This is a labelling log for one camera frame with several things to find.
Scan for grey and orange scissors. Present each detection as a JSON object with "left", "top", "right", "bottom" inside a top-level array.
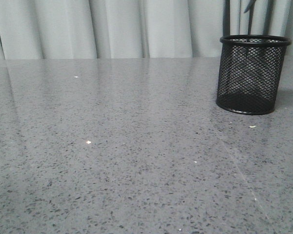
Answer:
[{"left": 244, "top": 0, "right": 256, "bottom": 13}]

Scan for black mesh pen bucket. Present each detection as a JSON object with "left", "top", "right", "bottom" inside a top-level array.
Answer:
[{"left": 216, "top": 35, "right": 291, "bottom": 115}]

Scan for grey pleated curtain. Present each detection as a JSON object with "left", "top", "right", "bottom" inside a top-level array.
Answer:
[{"left": 0, "top": 0, "right": 293, "bottom": 59}]

